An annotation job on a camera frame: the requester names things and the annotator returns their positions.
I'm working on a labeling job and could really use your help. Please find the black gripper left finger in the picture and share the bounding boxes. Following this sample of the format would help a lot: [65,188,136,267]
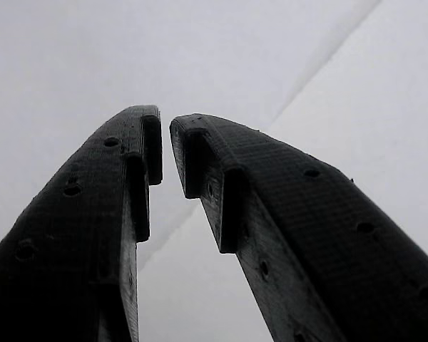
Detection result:
[0,104,164,342]

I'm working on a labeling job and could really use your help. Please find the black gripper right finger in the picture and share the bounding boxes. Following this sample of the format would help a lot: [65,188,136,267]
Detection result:
[168,113,428,342]

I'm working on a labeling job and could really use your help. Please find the white paper sheet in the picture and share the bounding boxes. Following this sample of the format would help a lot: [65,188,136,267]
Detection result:
[0,0,428,342]

